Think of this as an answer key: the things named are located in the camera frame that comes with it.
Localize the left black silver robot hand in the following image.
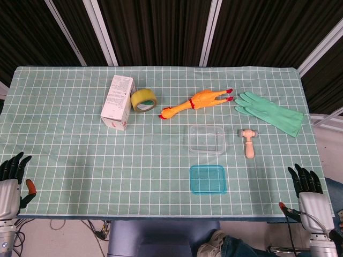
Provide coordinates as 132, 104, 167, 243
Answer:
0, 152, 38, 220

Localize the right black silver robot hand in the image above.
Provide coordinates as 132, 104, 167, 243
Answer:
278, 163, 336, 236

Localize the blue container lid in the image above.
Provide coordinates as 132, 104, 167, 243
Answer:
189, 164, 228, 196

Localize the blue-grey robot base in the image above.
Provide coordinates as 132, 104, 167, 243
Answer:
107, 220, 222, 257

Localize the clear plastic container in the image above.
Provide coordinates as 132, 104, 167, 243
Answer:
187, 125, 226, 155

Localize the white cardboard box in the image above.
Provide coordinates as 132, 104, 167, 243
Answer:
100, 74, 136, 132

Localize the blue jeans leg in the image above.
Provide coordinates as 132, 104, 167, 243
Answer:
219, 235, 271, 257
325, 177, 343, 215

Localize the chrome metal bar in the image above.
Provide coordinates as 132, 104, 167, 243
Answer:
269, 245, 299, 254

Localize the green checked tablecloth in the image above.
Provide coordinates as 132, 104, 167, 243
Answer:
0, 66, 335, 222

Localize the wooden toy hammer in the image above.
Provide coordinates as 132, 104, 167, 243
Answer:
238, 128, 259, 159

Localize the beige sneaker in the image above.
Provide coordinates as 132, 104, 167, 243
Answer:
197, 230, 227, 257

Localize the green rubber glove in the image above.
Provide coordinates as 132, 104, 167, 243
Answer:
234, 92, 304, 138

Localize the orange rubber chicken toy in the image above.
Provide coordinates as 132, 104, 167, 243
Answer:
158, 88, 235, 120

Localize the yellow packing tape roll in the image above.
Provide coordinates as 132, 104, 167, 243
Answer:
130, 88, 158, 114

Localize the black pleated curtain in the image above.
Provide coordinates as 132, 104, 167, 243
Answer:
0, 0, 343, 115

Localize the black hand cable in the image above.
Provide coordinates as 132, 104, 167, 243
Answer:
282, 207, 299, 257

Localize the black floor cable with plug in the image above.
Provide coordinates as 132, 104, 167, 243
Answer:
80, 220, 111, 241

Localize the wide white aluminium post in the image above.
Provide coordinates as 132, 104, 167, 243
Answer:
199, 0, 223, 67
297, 20, 343, 78
82, 0, 119, 67

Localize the thin white aluminium post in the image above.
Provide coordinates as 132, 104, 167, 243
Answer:
44, 0, 88, 67

